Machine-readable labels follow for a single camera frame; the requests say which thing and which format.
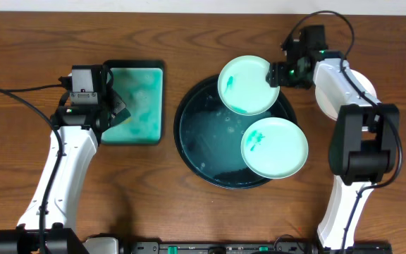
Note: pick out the black rectangular soap tray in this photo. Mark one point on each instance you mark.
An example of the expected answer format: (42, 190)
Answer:
(140, 84)

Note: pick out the mint plate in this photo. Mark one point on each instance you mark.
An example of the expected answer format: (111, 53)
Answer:
(243, 88)
(274, 148)

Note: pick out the round black tray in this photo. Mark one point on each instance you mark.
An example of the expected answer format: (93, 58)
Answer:
(208, 136)

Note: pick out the green scouring sponge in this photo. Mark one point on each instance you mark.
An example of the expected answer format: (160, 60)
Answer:
(120, 117)

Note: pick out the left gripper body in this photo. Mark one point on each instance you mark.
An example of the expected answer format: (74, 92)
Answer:
(115, 106)

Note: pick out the white plate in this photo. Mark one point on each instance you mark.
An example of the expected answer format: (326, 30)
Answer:
(327, 107)

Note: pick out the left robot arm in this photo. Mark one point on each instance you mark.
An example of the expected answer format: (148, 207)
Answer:
(48, 224)

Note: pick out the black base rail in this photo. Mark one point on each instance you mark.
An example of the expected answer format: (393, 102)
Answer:
(286, 246)

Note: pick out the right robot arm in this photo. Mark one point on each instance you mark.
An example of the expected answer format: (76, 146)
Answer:
(365, 151)

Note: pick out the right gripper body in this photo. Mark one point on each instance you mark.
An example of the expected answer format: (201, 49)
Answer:
(287, 75)

